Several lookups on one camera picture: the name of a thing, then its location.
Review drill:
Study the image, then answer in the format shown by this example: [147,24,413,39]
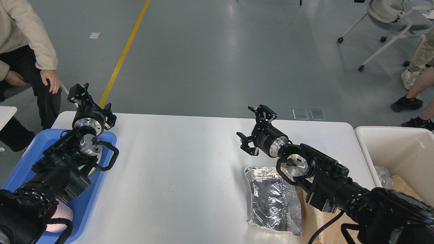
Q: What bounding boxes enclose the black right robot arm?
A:
[237,104,433,244]

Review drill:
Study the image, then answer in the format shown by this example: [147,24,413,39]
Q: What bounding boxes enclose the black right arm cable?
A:
[307,210,344,244]

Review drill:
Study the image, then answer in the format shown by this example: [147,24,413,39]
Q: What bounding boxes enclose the person in white shorts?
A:
[391,67,434,132]

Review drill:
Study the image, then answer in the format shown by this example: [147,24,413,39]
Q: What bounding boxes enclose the white office chair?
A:
[337,0,434,72]

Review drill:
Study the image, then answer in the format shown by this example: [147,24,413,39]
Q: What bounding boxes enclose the pink ceramic mug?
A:
[44,200,74,233]

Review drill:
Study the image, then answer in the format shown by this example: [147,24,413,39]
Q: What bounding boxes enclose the white plastic bin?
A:
[355,126,434,205]

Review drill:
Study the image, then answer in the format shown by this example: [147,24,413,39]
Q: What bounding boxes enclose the white chair near person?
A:
[59,81,69,96]

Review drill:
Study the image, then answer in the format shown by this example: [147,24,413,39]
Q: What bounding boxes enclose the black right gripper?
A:
[237,104,289,158]

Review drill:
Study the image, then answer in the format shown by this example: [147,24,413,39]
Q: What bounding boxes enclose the pink ceramic plate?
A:
[88,153,102,176]

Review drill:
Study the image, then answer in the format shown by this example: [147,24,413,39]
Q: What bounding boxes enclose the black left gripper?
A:
[67,82,117,136]

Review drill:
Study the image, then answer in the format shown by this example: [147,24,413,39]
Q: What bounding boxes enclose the person in beige trousers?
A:
[400,34,434,90]

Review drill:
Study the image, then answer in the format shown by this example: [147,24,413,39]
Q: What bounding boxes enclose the silver foil bag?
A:
[244,167,304,236]

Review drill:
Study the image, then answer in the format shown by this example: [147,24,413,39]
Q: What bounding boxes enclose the left floor socket plate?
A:
[292,109,310,121]

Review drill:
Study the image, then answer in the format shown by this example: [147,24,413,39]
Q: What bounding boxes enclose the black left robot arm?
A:
[1,83,119,244]

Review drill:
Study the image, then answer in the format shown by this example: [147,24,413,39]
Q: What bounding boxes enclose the floor socket plate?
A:
[310,109,327,121]
[292,109,310,121]

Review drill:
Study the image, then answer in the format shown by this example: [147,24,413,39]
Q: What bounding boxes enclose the person in cream sweater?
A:
[0,0,62,152]

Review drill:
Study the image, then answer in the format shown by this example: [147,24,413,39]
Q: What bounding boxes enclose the right floor socket plate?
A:
[310,109,327,121]

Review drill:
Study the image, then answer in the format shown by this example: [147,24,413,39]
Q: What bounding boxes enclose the brown paper bag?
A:
[297,175,425,244]

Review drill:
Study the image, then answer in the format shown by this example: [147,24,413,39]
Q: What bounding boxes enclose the blue plastic tray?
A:
[1,129,117,244]

